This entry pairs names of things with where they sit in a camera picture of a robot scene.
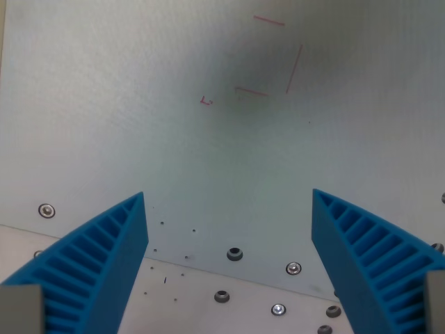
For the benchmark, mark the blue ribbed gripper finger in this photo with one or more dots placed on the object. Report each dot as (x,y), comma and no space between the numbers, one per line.
(379,275)
(87,271)

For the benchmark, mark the silver countersunk screw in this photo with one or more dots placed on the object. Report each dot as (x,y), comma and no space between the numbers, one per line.
(37,254)
(278,309)
(293,268)
(46,210)

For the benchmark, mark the dark threaded insert hole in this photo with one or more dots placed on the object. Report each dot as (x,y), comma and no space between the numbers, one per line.
(234,254)

